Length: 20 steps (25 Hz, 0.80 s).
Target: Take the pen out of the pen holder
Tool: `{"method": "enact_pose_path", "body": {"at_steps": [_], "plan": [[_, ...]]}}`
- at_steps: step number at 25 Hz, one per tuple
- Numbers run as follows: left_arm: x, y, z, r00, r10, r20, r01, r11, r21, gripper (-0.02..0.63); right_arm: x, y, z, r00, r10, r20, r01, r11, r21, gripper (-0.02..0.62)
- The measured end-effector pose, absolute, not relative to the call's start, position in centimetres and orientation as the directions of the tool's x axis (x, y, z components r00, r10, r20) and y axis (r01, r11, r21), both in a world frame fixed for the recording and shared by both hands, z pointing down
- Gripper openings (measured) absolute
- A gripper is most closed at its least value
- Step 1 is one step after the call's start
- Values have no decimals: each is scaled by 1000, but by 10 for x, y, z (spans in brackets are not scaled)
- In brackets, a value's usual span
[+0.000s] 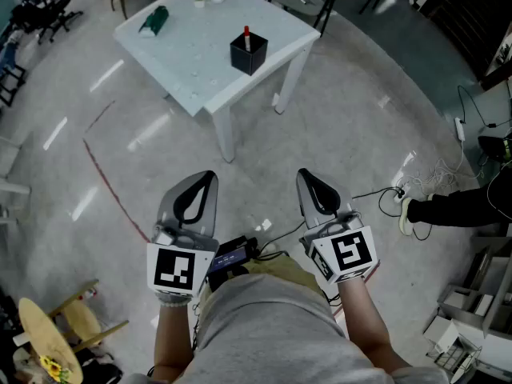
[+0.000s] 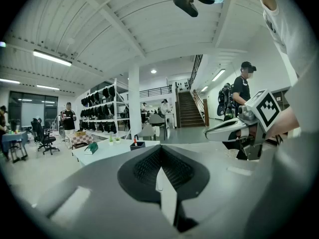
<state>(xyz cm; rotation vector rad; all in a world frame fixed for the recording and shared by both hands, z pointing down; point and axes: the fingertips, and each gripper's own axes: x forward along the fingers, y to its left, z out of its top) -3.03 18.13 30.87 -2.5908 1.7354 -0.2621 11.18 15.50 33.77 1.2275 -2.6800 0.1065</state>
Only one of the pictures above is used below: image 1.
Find thin black charger cable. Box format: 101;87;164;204
457;85;512;130

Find person's left forearm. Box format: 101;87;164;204
152;296;202;384

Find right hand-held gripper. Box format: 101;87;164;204
295;168;381;286

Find black waist device with screen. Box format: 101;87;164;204
206;234;261;292

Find round wooden side table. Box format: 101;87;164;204
17;278;131;384

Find white plastic table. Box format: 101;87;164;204
112;0;322;164

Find dark wooden cabinet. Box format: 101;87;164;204
418;0;512;91

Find white bead bracelet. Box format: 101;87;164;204
156;292;191;310

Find yellow sunflower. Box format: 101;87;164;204
38;354;72;384

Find person's grey shirt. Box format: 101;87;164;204
131;272;451;384

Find black office chair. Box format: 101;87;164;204
9;0;85;46

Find person's right forearm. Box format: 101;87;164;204
338;277;414;375

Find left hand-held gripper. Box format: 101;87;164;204
146;170;221;300

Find person's khaki shorts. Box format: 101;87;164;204
198;253;326;327

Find grey metal shelf rack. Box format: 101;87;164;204
422;234;512;384

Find white cable bundle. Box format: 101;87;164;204
394;136;479;204

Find black square pen holder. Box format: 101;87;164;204
229;31;269;77

